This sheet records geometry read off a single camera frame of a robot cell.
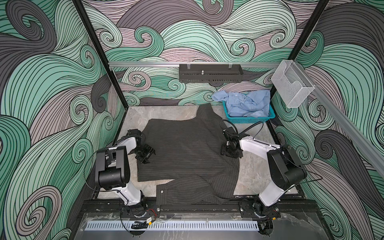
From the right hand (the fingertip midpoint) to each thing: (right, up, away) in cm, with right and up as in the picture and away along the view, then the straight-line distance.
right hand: (224, 153), depth 93 cm
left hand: (-46, -1, -1) cm, 46 cm away
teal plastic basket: (+36, +25, +11) cm, 45 cm away
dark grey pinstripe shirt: (-23, +1, +1) cm, 23 cm away
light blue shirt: (+29, +34, +19) cm, 48 cm away
